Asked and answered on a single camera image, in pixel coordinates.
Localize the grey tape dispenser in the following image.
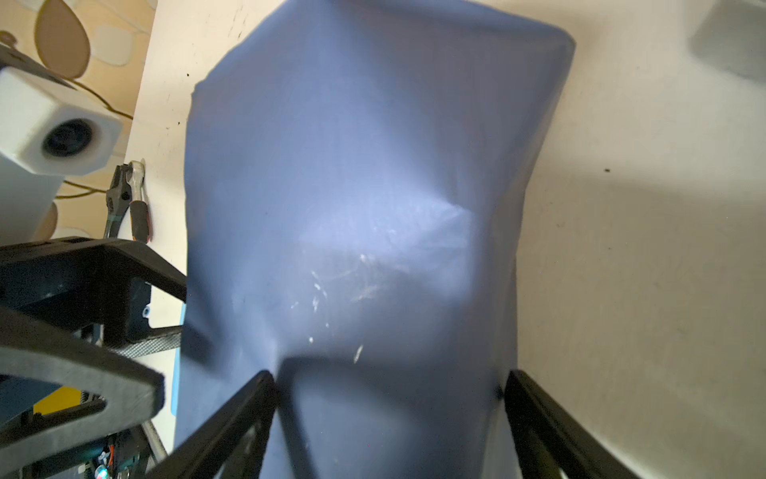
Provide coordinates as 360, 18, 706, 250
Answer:
688, 1, 765, 83

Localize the red handled ratchet wrench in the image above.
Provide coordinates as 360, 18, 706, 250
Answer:
104, 162, 152, 243

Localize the blue wrapping paper sheet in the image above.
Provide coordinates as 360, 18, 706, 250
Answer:
176, 1, 576, 478

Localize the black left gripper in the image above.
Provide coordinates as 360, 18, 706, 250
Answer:
1, 238, 187, 474

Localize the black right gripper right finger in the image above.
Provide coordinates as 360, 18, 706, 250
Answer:
504, 370, 638, 479

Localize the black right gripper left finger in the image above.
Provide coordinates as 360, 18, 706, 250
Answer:
147, 370, 278, 478

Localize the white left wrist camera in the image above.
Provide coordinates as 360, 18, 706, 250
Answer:
1, 67, 124, 245

